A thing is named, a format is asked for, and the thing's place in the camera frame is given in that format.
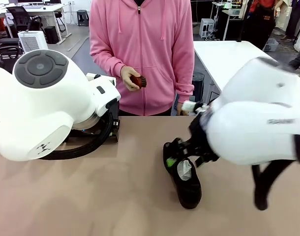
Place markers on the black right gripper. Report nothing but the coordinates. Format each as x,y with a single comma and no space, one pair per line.
199,132

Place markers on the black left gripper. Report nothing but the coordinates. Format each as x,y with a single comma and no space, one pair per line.
115,124

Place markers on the black leather shoe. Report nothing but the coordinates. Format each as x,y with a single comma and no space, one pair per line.
189,194

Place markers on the brown shoe brush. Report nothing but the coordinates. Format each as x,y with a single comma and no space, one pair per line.
141,82

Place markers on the person's right forearm pink sleeve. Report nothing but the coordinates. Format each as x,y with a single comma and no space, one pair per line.
104,62

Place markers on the person's left forearm pink sleeve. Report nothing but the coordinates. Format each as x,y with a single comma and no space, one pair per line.
185,81

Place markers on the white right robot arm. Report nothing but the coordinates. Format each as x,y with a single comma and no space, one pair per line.
250,137

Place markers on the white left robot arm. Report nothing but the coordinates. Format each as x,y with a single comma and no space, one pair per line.
41,110

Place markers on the black shoe stand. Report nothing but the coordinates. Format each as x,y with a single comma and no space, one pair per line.
115,109

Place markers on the person's left hand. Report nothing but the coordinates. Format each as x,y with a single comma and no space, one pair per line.
180,110

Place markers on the person's right hand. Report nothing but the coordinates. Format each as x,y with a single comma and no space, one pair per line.
126,77

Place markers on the black round stool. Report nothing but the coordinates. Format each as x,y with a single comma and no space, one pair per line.
198,83

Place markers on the person in pink hoodie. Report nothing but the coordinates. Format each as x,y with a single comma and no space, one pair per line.
140,49

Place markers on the large white table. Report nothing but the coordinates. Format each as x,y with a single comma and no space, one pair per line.
226,56

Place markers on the black computer tower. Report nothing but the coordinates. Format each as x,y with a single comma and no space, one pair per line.
51,34

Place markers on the grey plastic stool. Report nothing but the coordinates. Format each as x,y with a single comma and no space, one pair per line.
82,14

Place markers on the white air purifier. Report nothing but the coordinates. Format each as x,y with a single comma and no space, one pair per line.
32,40

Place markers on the white computer case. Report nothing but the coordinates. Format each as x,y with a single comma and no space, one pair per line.
205,27

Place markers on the grey plastic bin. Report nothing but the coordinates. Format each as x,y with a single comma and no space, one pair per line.
271,45

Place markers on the white office desk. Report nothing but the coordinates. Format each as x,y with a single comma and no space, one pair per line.
41,9

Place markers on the white desk black panel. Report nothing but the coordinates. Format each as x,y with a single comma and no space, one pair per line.
233,24

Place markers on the person orange shirt black apron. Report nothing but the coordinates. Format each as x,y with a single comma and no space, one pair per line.
260,22

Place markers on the person in dark trousers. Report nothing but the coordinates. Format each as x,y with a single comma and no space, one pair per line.
296,17

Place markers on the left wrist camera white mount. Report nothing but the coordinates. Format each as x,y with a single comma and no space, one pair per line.
108,79

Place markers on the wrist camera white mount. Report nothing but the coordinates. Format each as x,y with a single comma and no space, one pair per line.
189,106
108,79

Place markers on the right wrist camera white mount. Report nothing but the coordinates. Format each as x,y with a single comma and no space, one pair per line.
189,106

